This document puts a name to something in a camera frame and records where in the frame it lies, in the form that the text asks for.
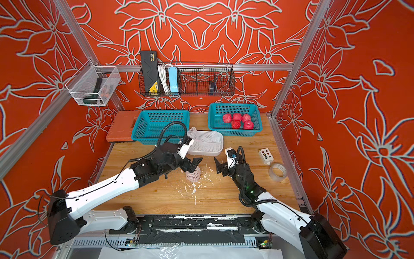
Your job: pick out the teal left plastic basket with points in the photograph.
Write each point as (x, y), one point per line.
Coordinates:
(150, 124)

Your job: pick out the clear acrylic wall box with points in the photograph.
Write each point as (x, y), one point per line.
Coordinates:
(82, 83)

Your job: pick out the white foam net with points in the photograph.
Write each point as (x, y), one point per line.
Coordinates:
(193, 133)
(210, 141)

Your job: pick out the white plastic tray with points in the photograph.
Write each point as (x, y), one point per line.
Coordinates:
(194, 151)

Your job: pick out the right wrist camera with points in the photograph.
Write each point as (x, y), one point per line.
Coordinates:
(231, 156)

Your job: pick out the orange foam pad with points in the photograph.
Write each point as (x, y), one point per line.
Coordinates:
(122, 127)

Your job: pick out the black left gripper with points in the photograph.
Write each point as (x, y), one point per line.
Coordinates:
(194, 165)

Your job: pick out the black wire wall basket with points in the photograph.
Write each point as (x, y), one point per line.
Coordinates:
(194, 79)

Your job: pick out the dark tool in clear box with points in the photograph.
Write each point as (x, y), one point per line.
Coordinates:
(94, 97)

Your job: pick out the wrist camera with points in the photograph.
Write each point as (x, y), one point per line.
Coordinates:
(183, 150)
(231, 156)

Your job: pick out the clear tape roll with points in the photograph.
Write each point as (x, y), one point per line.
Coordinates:
(277, 172)

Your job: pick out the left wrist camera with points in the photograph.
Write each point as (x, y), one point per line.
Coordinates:
(183, 150)

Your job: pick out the small dark blue object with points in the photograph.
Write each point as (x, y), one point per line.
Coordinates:
(212, 88)

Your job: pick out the white button control box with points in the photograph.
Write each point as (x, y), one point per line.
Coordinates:
(266, 156)

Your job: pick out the teal plastic basket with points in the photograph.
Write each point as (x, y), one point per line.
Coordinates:
(150, 124)
(218, 110)

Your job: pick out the black rectangular device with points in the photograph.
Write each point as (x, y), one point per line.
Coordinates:
(149, 66)

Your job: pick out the teal right plastic basket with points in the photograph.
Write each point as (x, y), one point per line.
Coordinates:
(218, 110)

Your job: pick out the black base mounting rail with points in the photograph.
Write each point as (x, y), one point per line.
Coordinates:
(216, 230)

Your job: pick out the red apple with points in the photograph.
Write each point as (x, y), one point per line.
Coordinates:
(246, 118)
(248, 125)

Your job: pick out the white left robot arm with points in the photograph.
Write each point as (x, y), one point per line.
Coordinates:
(74, 213)

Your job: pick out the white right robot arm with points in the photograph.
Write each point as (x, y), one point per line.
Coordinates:
(312, 235)

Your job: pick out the light blue box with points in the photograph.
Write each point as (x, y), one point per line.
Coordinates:
(173, 80)

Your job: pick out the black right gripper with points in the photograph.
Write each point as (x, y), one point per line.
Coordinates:
(220, 168)

